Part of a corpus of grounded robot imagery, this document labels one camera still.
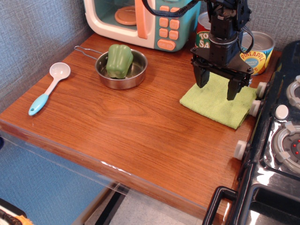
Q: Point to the orange fuzzy object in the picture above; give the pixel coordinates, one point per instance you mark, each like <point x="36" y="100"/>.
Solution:
<point x="15" y="220"/>

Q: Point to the black toy stove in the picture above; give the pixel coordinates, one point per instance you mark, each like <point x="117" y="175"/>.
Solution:
<point x="268" y="191"/>

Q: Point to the white stove knob middle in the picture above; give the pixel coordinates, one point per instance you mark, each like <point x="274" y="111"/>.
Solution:
<point x="253" y="111"/>

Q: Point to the toy microwave teal and white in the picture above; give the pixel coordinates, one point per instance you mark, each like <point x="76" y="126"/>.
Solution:
<point x="129" y="21"/>

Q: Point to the white stove knob upper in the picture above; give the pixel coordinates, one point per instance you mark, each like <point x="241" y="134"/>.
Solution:
<point x="261" y="89"/>

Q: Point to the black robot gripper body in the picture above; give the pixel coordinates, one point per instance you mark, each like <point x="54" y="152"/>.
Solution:
<point x="223" y="57"/>

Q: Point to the green toy bell pepper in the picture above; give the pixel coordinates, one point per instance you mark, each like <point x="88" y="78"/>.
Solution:
<point x="119" y="60"/>

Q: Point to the white spoon blue handle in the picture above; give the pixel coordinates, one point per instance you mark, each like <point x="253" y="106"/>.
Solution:
<point x="58" y="71"/>

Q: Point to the green towel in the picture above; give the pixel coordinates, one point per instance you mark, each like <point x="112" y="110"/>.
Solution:
<point x="211" y="101"/>

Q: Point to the pineapple slices can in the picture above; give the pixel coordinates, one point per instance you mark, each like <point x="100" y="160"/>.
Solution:
<point x="259" y="56"/>

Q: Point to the tomato sauce can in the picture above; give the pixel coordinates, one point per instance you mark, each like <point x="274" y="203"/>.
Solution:
<point x="202" y="31"/>

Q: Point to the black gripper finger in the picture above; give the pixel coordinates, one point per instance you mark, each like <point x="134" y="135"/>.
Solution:
<point x="201" y="74"/>
<point x="235" y="86"/>

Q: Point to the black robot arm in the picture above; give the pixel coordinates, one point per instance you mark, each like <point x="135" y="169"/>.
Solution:
<point x="228" y="19"/>

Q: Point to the white stove knob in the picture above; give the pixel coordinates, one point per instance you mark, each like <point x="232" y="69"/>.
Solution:
<point x="253" y="111"/>
<point x="261" y="89"/>
<point x="240" y="149"/>

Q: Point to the small steel pan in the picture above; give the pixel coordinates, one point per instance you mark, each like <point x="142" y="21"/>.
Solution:
<point x="134" y="77"/>

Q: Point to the white stove knob lower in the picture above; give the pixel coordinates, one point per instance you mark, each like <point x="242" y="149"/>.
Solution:
<point x="240" y="149"/>

